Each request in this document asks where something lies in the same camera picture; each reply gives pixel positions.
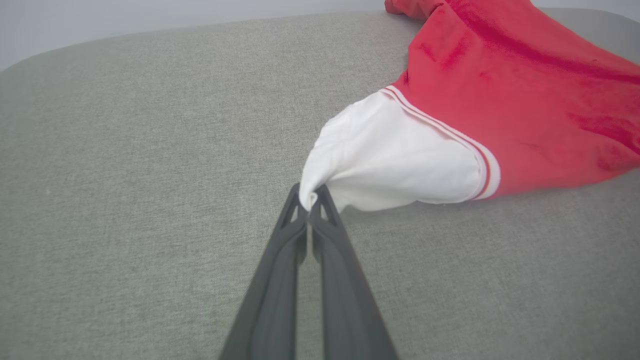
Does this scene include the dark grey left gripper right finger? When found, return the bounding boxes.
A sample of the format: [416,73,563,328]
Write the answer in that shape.
[309,184,400,360]

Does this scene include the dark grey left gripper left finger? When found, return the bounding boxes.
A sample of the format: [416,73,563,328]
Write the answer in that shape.
[218,183,309,360]

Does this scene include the red and white garment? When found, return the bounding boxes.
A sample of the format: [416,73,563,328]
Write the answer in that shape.
[299,0,640,214]

